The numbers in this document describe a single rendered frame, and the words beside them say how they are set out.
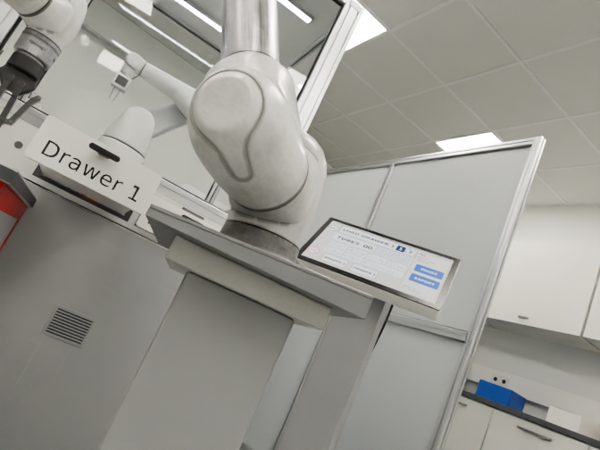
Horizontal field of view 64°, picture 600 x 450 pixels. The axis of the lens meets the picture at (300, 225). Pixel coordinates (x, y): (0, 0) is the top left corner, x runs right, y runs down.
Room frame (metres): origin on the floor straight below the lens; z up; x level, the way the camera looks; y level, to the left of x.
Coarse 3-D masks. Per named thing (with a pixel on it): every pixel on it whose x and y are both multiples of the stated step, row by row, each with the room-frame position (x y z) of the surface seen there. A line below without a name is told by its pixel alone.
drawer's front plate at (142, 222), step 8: (152, 200) 1.50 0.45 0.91; (160, 200) 1.50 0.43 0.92; (168, 208) 1.52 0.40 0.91; (176, 208) 1.52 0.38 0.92; (144, 216) 1.50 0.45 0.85; (192, 216) 1.55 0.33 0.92; (136, 224) 1.50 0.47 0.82; (144, 224) 1.50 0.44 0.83; (208, 224) 1.57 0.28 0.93; (152, 232) 1.51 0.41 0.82
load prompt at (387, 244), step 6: (342, 228) 1.78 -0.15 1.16; (348, 228) 1.78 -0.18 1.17; (348, 234) 1.75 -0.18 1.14; (354, 234) 1.75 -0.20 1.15; (360, 234) 1.75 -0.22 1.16; (366, 234) 1.75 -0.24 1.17; (366, 240) 1.72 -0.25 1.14; (372, 240) 1.72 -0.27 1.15; (378, 240) 1.72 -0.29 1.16; (384, 240) 1.72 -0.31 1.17; (384, 246) 1.70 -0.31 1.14; (390, 246) 1.70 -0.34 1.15; (396, 246) 1.70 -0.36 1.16; (402, 246) 1.70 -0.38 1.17; (402, 252) 1.67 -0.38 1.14; (408, 252) 1.67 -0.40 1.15; (414, 252) 1.67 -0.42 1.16
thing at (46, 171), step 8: (40, 168) 1.30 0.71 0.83; (48, 168) 1.23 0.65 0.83; (48, 176) 1.40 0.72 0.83; (56, 176) 1.32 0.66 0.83; (64, 184) 1.41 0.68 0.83; (72, 184) 1.33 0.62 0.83; (80, 192) 1.43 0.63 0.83; (88, 192) 1.35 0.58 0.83; (96, 200) 1.45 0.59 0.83; (104, 200) 1.36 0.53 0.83; (112, 208) 1.47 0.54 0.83; (120, 208) 1.39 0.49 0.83
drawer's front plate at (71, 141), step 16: (48, 128) 1.08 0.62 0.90; (64, 128) 1.09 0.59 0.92; (32, 144) 1.08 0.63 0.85; (64, 144) 1.10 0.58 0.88; (80, 144) 1.11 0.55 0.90; (96, 144) 1.12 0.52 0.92; (48, 160) 1.09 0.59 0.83; (64, 160) 1.11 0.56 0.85; (80, 160) 1.12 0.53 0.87; (96, 160) 1.13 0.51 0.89; (128, 160) 1.15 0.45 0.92; (64, 176) 1.13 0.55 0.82; (80, 176) 1.12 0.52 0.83; (96, 176) 1.13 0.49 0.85; (112, 176) 1.15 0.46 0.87; (128, 176) 1.16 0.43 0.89; (144, 176) 1.17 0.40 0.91; (160, 176) 1.18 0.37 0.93; (96, 192) 1.15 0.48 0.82; (112, 192) 1.15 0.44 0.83; (128, 192) 1.17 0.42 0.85; (144, 192) 1.18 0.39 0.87; (128, 208) 1.19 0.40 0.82; (144, 208) 1.18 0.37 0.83
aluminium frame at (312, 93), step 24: (0, 0) 1.27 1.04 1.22; (336, 0) 1.62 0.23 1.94; (0, 24) 1.29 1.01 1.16; (336, 24) 1.62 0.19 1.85; (0, 48) 1.31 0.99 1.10; (336, 48) 1.64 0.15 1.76; (312, 72) 1.62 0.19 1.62; (312, 96) 1.64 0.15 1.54; (24, 120) 1.35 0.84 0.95; (168, 192) 1.52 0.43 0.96; (216, 216) 1.60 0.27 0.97
